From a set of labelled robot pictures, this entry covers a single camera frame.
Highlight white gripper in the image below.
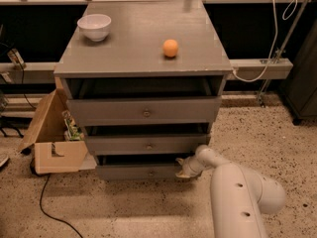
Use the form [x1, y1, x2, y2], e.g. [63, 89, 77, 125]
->
[175, 156, 203, 179]

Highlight grey bottom drawer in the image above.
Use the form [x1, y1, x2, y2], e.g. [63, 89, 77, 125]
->
[96, 154, 181, 180]

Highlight grey drawer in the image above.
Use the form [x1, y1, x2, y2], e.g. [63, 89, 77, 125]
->
[67, 97, 221, 126]
[85, 134, 210, 156]
[96, 154, 181, 180]

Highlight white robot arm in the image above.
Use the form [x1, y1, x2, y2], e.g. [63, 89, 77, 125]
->
[176, 145, 286, 238]

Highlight grey top drawer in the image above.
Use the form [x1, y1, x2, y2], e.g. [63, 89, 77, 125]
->
[67, 97, 221, 126]

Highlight grey middle drawer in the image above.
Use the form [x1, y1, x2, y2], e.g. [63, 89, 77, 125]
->
[85, 134, 210, 156]

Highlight grey drawer cabinet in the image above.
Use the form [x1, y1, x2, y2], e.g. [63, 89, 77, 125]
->
[53, 0, 234, 180]

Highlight green package in box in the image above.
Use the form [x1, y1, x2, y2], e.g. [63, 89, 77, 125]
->
[62, 110, 83, 141]

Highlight orange fruit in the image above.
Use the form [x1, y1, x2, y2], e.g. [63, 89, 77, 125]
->
[162, 39, 178, 58]

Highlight cardboard box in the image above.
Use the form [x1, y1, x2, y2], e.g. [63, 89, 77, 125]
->
[18, 77, 88, 175]

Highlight dark grey side cabinet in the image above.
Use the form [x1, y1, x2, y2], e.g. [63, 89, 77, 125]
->
[279, 20, 317, 125]

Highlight white bowl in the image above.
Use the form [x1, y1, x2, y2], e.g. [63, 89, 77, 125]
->
[77, 14, 112, 42]

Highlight metal stand pole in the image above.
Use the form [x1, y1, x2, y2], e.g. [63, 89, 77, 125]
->
[246, 0, 311, 107]

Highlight black floor cable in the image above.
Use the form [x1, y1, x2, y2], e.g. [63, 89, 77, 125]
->
[29, 157, 84, 238]

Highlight metal window rail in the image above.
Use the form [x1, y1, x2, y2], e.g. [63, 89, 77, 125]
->
[0, 59, 293, 84]

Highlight white hanging cable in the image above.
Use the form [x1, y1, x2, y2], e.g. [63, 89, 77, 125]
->
[232, 0, 299, 83]

